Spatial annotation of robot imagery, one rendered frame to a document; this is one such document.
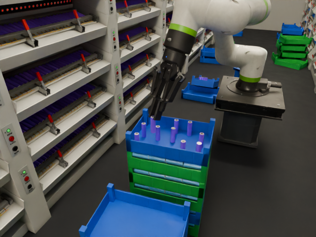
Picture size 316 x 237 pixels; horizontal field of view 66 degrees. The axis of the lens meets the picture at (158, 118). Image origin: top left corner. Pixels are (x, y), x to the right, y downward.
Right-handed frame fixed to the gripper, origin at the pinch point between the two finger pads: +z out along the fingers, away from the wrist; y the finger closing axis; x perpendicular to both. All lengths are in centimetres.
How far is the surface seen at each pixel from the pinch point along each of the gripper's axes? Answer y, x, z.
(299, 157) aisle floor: -29, -108, 13
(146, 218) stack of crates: -11.6, 0.7, 36.1
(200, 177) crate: -17.7, -13.4, 18.4
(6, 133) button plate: 31, 35, 23
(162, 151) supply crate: -5.7, -3.5, 13.6
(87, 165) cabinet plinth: 50, -16, 52
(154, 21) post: 90, -71, -42
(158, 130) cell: 2.7, -7.5, 8.9
